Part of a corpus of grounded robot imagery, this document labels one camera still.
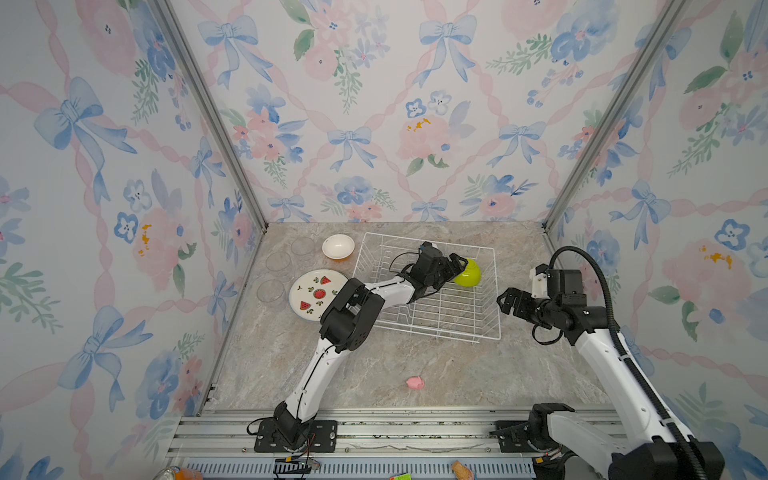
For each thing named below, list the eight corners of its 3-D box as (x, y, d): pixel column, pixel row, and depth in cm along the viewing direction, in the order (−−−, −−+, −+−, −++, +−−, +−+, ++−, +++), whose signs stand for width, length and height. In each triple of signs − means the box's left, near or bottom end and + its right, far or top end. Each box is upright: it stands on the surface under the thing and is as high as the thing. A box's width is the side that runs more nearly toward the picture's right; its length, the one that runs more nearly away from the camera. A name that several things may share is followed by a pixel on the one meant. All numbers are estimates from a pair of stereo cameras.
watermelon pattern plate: (278, 307, 98) (275, 301, 95) (311, 267, 108) (309, 261, 106) (315, 325, 94) (313, 320, 91) (345, 281, 104) (344, 276, 102)
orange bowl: (322, 264, 109) (320, 257, 106) (326, 242, 116) (324, 234, 112) (353, 264, 109) (352, 257, 106) (355, 242, 116) (354, 234, 112)
